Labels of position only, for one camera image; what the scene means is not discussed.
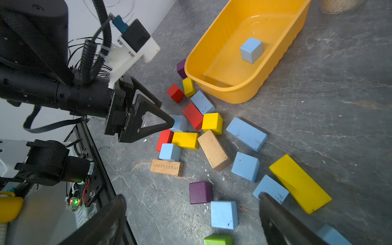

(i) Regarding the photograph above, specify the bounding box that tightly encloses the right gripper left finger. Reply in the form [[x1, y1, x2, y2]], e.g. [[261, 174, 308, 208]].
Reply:
[[60, 195, 127, 245]]

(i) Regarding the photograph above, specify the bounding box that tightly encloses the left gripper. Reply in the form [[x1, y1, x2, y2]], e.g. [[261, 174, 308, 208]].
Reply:
[[105, 76, 175, 143]]

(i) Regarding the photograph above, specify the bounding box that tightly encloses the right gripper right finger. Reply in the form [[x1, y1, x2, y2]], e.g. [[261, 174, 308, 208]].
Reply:
[[259, 193, 326, 245]]

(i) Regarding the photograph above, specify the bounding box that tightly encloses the blue cube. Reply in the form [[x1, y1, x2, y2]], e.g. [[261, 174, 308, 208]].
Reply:
[[231, 152, 260, 182], [240, 37, 263, 64], [316, 225, 352, 245], [253, 175, 290, 204], [159, 144, 181, 162], [170, 115, 189, 132], [210, 201, 238, 230]]

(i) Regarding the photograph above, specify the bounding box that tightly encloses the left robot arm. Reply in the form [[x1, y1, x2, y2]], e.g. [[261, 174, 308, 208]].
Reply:
[[1, 1, 174, 143]]

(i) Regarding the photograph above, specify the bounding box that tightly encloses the long red block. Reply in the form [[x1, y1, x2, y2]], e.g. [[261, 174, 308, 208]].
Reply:
[[156, 129, 174, 152]]

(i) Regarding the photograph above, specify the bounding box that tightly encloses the yellow block right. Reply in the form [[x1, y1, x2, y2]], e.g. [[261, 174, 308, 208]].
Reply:
[[269, 155, 332, 214]]

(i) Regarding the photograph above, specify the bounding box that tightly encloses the small red cube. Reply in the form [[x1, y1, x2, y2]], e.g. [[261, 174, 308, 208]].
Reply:
[[167, 84, 185, 104]]

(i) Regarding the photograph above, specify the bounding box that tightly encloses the yellow wedge block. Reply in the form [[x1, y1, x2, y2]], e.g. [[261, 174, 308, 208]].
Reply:
[[182, 78, 196, 98]]

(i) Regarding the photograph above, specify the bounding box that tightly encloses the red flat block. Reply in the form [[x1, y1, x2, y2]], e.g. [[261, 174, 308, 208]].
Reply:
[[183, 103, 204, 131]]

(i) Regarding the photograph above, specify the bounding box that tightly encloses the purple cube near tub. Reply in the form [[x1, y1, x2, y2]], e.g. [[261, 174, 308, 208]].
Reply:
[[177, 59, 187, 79]]

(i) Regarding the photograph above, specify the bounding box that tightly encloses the long yellow block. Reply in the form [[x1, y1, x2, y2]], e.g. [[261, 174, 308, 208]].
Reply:
[[172, 132, 200, 150]]

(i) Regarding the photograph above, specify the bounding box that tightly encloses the long blue block left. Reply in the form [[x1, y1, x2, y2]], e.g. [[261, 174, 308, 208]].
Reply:
[[190, 91, 215, 115]]

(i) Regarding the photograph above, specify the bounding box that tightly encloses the long blue block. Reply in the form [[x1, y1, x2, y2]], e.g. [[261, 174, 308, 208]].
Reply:
[[226, 117, 267, 152], [190, 91, 215, 115]]

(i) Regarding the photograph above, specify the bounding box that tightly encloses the green cube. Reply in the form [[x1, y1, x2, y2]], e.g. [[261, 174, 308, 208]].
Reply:
[[204, 234, 233, 245]]

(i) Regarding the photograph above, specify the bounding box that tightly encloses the tan wooden block lower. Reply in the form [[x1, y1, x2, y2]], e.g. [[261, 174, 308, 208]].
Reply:
[[150, 159, 184, 177]]

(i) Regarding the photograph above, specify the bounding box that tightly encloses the tan wooden block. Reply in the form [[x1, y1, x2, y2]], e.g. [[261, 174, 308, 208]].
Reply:
[[150, 159, 184, 177], [198, 130, 232, 172]]

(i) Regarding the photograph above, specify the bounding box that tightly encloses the small yellow cube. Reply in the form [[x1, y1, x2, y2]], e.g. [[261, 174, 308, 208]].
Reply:
[[202, 113, 223, 135]]

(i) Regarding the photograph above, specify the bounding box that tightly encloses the purple cube lower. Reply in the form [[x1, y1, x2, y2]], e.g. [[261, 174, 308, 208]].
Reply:
[[189, 181, 214, 205]]

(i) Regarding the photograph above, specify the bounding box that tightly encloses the tan wooden block centre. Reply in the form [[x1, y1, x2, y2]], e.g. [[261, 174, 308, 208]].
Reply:
[[198, 130, 232, 172]]

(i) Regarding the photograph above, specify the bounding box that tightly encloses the yellow plastic tub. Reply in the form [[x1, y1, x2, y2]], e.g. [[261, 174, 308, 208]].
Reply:
[[185, 1, 310, 104]]

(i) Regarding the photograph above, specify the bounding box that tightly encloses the long blue block centre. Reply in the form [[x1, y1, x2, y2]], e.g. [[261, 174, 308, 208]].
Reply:
[[226, 117, 267, 152]]

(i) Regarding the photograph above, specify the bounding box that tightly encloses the clear plastic jar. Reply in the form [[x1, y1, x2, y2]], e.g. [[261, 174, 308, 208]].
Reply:
[[320, 0, 366, 14]]

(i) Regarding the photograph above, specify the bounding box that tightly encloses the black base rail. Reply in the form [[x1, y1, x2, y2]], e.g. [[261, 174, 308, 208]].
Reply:
[[64, 121, 137, 245]]

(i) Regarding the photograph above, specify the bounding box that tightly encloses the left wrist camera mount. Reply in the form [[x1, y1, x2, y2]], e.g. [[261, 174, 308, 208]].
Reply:
[[105, 15, 160, 89]]

